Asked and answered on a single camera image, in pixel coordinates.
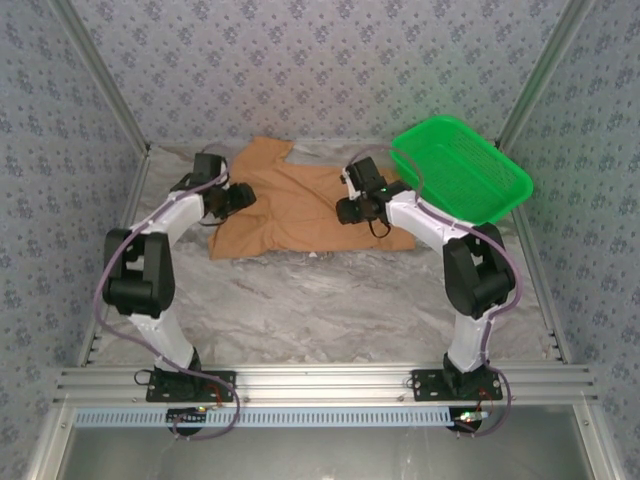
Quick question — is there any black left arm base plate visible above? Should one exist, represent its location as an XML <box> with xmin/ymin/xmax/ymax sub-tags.
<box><xmin>145</xmin><ymin>369</ymin><xmax>237</xmax><ymax>403</ymax></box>

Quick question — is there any slotted grey cable duct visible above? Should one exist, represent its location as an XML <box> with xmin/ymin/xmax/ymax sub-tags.
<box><xmin>73</xmin><ymin>405</ymin><xmax>454</xmax><ymax>429</ymax></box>

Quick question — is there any aluminium table side rail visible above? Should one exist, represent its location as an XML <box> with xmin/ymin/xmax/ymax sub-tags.
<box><xmin>74</xmin><ymin>147</ymin><xmax>154</xmax><ymax>369</ymax></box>
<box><xmin>497</xmin><ymin>142</ymin><xmax>574</xmax><ymax>366</ymax></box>

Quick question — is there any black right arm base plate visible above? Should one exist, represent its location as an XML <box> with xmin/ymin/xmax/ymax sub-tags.
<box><xmin>410</xmin><ymin>368</ymin><xmax>504</xmax><ymax>403</ymax></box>

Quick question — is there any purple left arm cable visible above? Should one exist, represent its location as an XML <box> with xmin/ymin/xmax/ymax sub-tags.
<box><xmin>93</xmin><ymin>142</ymin><xmax>244</xmax><ymax>444</ymax></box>

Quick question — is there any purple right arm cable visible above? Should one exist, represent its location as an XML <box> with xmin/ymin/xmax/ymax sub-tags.
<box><xmin>347</xmin><ymin>144</ymin><xmax>525</xmax><ymax>439</ymax></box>

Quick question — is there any aluminium mounting beam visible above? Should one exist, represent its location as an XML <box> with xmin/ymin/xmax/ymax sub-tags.
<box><xmin>52</xmin><ymin>364</ymin><xmax>599</xmax><ymax>404</ymax></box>

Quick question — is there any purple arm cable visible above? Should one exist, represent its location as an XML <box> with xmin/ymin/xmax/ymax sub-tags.
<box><xmin>347</xmin><ymin>144</ymin><xmax>525</xmax><ymax>439</ymax></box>
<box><xmin>93</xmin><ymin>142</ymin><xmax>244</xmax><ymax>444</ymax></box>

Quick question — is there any green plastic basket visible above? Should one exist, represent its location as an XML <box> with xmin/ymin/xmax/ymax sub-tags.
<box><xmin>390</xmin><ymin>115</ymin><xmax>534</xmax><ymax>226</ymax></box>

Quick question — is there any aluminium frame post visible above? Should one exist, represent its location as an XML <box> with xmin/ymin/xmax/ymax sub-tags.
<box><xmin>52</xmin><ymin>0</ymin><xmax>151</xmax><ymax>154</ymax></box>
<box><xmin>494</xmin><ymin>0</ymin><xmax>599</xmax><ymax>151</ymax></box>

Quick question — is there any small black controller board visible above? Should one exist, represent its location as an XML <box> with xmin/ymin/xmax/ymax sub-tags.
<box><xmin>166</xmin><ymin>407</ymin><xmax>209</xmax><ymax>427</ymax></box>
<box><xmin>448</xmin><ymin>407</ymin><xmax>489</xmax><ymax>432</ymax></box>

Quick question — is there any tan brown t-shirt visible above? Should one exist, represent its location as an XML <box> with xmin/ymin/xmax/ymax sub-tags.
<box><xmin>207</xmin><ymin>135</ymin><xmax>417</xmax><ymax>261</ymax></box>

